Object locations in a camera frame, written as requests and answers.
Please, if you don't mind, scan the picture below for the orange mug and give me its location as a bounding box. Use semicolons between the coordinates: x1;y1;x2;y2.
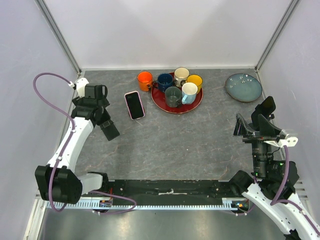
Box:
137;71;153;92

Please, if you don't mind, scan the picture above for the dark blue mug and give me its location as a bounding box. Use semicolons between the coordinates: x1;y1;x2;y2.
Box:
152;73;173;93

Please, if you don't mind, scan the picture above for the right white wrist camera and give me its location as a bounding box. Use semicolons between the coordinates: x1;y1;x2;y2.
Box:
263;129;298;148

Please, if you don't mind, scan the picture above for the red round tray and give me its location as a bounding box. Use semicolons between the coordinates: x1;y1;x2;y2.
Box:
150;73;203;114

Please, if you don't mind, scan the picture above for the black round-base phone stand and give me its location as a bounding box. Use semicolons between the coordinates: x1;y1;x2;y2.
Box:
246;113;276;136

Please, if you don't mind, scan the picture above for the light blue white mug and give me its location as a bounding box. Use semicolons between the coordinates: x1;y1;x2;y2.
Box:
181;82;198;105

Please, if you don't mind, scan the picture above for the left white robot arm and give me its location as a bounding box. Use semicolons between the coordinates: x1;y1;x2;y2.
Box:
35;83;111;206

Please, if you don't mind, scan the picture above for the yellow mug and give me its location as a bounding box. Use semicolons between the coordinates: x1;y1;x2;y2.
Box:
186;74;203;94

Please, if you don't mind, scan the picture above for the blue ceramic plate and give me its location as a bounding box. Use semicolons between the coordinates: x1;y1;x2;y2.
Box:
224;73;263;103

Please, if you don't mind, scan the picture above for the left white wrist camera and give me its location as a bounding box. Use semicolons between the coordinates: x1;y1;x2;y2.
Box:
68;77;89;98

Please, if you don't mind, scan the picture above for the slotted cable duct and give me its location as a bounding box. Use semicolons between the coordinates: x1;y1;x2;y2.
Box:
54;196;251;213

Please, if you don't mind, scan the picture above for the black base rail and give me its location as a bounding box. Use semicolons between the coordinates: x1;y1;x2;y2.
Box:
107;179;241;203

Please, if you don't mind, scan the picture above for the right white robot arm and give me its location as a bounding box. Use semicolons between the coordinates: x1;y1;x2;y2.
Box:
229;113;320;240

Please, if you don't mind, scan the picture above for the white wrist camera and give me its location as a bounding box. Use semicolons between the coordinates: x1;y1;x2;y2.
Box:
263;129;298;148
68;77;89;98

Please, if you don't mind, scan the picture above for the white speckled mug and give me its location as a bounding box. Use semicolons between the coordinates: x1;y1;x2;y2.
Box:
173;67;190;88

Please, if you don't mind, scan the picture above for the grey glass mug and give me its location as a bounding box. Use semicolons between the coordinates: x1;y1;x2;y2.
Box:
164;86;182;108

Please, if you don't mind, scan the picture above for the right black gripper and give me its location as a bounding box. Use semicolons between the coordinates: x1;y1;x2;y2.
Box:
232;113;282;177

